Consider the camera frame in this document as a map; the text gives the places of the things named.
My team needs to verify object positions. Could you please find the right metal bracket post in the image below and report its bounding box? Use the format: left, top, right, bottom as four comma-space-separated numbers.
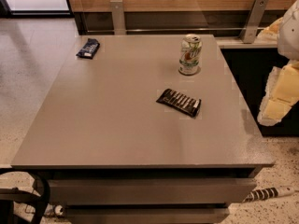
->
239, 0, 269, 44

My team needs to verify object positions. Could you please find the grey drawer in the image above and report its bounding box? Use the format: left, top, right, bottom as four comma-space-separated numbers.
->
49, 178, 256, 205
66, 208, 229, 224

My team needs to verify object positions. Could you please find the black white striped cable sleeve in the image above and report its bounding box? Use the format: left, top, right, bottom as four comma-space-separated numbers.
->
242, 185, 297, 203

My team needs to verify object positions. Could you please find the dark blue rxbar wrapper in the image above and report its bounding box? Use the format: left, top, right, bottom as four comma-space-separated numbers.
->
76, 38, 100, 59

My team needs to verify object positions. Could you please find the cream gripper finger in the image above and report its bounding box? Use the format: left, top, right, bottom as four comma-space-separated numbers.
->
257, 60, 299, 126
257, 18, 282, 41

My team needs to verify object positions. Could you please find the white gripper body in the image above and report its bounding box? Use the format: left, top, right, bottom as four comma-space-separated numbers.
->
278, 0, 299, 60

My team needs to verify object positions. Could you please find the left metal bracket post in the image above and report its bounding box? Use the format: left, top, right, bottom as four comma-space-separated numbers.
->
110, 0, 126, 35

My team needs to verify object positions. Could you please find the white green soda can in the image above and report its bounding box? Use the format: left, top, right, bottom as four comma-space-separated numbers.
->
178, 34, 202, 76

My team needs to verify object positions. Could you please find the black chocolate rxbar wrapper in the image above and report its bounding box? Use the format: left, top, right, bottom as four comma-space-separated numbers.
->
156, 89, 201, 118

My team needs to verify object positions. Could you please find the metal bracket post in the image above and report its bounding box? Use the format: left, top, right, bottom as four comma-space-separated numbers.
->
110, 0, 126, 35
239, 0, 269, 44

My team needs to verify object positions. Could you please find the upper grey drawer front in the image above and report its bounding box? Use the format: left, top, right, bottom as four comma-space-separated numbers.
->
49, 178, 256, 205

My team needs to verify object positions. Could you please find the black chair frame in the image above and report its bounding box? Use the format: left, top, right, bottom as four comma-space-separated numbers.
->
0, 171, 50, 224

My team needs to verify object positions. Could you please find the lower grey drawer front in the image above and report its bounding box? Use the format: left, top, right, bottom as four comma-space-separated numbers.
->
66, 208, 229, 224

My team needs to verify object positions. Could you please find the horizontal metal rail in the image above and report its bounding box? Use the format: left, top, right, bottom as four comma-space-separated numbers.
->
86, 26, 265, 35

